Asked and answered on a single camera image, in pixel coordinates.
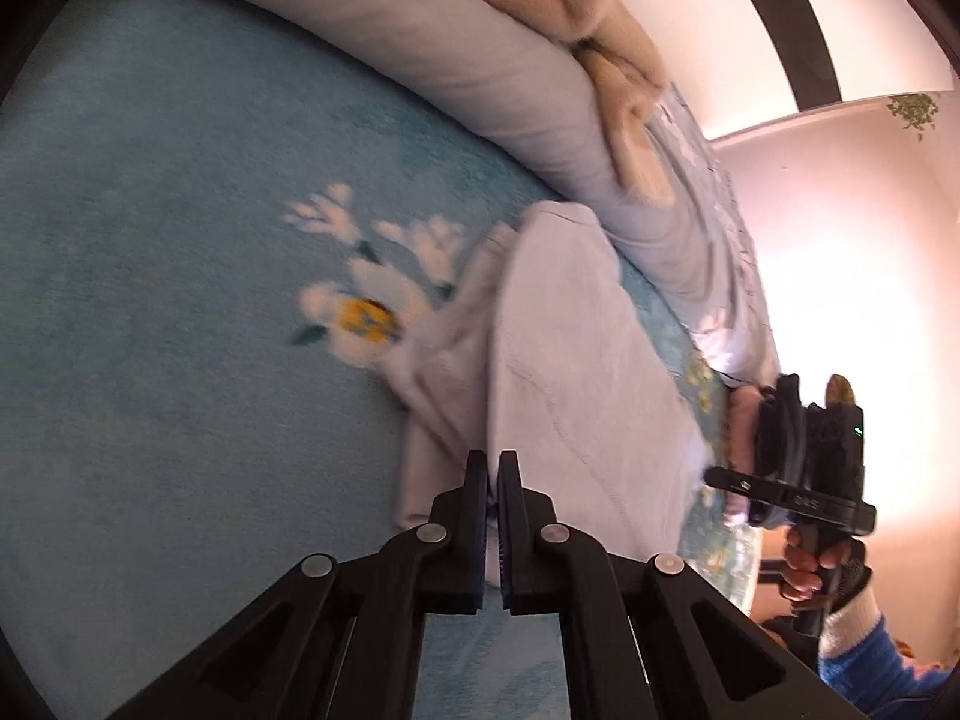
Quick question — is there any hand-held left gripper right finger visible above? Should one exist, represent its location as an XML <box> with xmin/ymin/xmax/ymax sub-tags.
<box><xmin>501</xmin><ymin>451</ymin><xmax>863</xmax><ymax>720</ymax></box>

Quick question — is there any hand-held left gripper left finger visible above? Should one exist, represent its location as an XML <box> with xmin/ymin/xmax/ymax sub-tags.
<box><xmin>105</xmin><ymin>451</ymin><xmax>487</xmax><ymax>720</ymax></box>

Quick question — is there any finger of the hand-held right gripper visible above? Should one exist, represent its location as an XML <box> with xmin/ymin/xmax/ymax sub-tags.
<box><xmin>703</xmin><ymin>467</ymin><xmax>790</xmax><ymax>512</ymax></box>

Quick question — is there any white towel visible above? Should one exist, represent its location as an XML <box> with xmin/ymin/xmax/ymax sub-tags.
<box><xmin>381</xmin><ymin>201</ymin><xmax>713</xmax><ymax>587</ymax></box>

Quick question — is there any person's right hand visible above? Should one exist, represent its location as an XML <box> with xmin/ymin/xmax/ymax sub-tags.
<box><xmin>778</xmin><ymin>523</ymin><xmax>854</xmax><ymax>604</ymax></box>

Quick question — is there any teal floral fleece blanket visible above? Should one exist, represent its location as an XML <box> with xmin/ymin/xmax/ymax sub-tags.
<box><xmin>0</xmin><ymin>0</ymin><xmax>758</xmax><ymax>720</ymax></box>

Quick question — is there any blue floral duvet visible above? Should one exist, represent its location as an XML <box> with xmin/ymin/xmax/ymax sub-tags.
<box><xmin>105</xmin><ymin>0</ymin><xmax>781</xmax><ymax>383</ymax></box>

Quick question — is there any beige fleece garment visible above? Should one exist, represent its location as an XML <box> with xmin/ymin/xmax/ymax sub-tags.
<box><xmin>431</xmin><ymin>0</ymin><xmax>672</xmax><ymax>207</ymax></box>

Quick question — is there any green wall decoration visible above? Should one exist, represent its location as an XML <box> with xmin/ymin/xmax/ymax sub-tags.
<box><xmin>887</xmin><ymin>92</ymin><xmax>940</xmax><ymax>142</ymax></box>

